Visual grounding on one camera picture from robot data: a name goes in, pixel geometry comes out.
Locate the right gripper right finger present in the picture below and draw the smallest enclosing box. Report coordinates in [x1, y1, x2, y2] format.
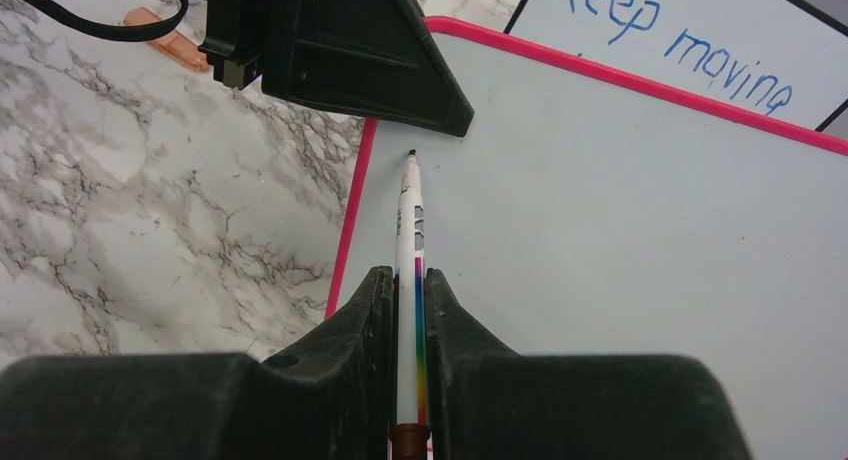
[424, 269, 751, 459]

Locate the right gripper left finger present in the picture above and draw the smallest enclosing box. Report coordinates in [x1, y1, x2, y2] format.
[1, 267, 392, 459]

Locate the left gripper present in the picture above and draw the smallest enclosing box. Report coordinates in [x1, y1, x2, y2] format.
[199, 0, 474, 137]

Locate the white whiteboard marker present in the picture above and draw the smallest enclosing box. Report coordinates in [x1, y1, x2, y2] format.
[389, 150, 430, 459]

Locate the pink framed whiteboard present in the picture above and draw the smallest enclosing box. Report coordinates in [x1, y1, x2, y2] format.
[327, 17, 847, 459]

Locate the black framed whiteboard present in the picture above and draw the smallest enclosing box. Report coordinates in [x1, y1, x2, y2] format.
[506, 0, 847, 131]

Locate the orange marker cap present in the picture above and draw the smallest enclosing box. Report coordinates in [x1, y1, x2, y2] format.
[123, 7, 209, 72]

